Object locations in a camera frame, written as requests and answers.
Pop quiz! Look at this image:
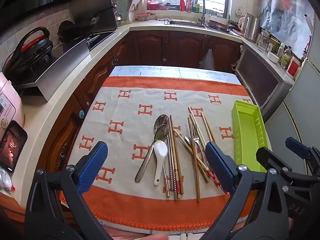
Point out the hanging clear plastic bag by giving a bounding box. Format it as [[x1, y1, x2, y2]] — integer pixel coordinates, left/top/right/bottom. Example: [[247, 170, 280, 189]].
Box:
[[201, 48, 215, 70]]

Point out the dark brown wooden chopstick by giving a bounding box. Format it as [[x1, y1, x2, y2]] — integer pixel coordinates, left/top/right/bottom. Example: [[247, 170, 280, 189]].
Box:
[[171, 120, 185, 195]]

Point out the steel cabinet appliance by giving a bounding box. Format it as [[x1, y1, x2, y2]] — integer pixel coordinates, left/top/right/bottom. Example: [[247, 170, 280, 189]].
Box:
[[234, 42, 295, 122]]

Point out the pink rice cooker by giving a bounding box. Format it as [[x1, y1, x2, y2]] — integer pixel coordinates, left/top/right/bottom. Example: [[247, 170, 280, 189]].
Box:
[[0, 72, 25, 140]]

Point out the dark brown chopstick red label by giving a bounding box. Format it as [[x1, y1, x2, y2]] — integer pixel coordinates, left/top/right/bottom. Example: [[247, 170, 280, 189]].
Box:
[[169, 114, 182, 196]]

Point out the black wok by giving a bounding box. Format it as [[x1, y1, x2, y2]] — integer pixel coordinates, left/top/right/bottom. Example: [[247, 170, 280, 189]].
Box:
[[58, 20, 87, 43]]

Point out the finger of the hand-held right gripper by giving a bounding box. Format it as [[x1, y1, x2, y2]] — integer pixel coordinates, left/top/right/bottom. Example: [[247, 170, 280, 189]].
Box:
[[256, 146, 300, 180], [285, 137, 320, 170]]

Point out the white ceramic spoon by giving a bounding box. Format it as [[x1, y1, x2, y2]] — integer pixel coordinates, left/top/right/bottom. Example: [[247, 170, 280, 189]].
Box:
[[153, 140, 168, 186]]

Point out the large metal spoon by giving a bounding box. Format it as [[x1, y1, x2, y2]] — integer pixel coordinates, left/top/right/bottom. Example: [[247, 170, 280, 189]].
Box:
[[134, 124, 170, 182], [153, 114, 170, 130]]

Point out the clear plastic wall sheet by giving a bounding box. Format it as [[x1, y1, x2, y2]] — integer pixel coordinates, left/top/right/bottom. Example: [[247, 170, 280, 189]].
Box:
[[259, 0, 314, 58]]

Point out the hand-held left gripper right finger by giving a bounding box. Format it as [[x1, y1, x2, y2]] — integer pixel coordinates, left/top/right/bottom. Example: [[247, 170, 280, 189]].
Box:
[[204, 141, 293, 240]]

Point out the black smartphone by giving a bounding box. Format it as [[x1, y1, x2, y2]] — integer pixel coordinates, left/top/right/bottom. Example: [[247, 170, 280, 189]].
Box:
[[0, 120, 28, 173]]

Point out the metal chopstick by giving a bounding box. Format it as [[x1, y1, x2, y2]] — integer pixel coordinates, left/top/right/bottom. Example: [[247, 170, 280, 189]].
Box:
[[170, 155, 177, 201], [167, 120, 174, 192]]

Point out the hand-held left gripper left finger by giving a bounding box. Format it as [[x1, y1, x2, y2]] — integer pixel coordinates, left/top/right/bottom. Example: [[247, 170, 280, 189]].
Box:
[[24, 141, 113, 240]]

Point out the glass jar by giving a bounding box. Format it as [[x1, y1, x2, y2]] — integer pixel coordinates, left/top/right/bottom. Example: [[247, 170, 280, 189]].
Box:
[[257, 29, 272, 53]]

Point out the black gas stove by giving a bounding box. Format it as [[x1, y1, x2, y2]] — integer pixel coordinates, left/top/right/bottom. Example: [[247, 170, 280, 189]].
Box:
[[86, 31, 117, 50]]

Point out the white plastic bag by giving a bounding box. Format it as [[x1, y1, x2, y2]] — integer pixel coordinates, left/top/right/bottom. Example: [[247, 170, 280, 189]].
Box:
[[0, 167, 13, 193]]

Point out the white bowl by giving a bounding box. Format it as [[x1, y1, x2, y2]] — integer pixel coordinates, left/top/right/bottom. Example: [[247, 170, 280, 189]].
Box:
[[267, 51, 280, 64]]

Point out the steel electric kettle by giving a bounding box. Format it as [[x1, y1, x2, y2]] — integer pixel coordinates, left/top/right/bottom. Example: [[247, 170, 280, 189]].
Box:
[[243, 12, 261, 43]]

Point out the black and red electric cooker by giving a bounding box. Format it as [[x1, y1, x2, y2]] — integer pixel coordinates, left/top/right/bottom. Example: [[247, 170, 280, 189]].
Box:
[[2, 27, 53, 73]]

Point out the green plastic tray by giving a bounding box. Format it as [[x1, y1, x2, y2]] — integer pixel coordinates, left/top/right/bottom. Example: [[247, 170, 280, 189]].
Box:
[[231, 100, 269, 172]]

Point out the steel faucet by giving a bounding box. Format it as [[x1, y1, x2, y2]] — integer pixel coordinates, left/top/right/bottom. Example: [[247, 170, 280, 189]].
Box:
[[194, 0, 206, 25]]

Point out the light blue printed tablecloth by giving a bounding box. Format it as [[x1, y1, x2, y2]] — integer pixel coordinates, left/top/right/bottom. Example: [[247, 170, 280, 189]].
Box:
[[110, 66, 241, 84]]

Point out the kitchen sink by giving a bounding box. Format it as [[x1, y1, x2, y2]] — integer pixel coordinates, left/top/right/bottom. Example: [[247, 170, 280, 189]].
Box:
[[164, 19, 208, 28]]

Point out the red dish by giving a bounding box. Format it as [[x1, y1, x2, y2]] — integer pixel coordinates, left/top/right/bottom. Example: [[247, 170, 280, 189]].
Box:
[[209, 19, 229, 29]]

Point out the orange and beige printed blanket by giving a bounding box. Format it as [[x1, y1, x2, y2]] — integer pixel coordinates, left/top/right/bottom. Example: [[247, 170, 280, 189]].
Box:
[[59, 76, 270, 233]]

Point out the metal fork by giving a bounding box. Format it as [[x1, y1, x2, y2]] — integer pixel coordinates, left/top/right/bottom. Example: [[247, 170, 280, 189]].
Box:
[[192, 129, 212, 178]]

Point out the small steel kettle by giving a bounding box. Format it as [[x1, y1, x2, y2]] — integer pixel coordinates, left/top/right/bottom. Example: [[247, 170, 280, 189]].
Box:
[[114, 5, 125, 27]]

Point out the red can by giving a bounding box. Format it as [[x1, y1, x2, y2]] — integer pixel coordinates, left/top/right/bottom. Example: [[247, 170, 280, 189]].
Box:
[[286, 56, 301, 80]]

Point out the metal splash guard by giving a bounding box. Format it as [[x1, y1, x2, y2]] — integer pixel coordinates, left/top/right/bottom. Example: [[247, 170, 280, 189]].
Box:
[[15, 39, 91, 102]]

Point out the green label bottle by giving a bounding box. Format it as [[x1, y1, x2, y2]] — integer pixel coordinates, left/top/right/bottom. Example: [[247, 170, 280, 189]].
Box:
[[280, 46, 292, 68]]

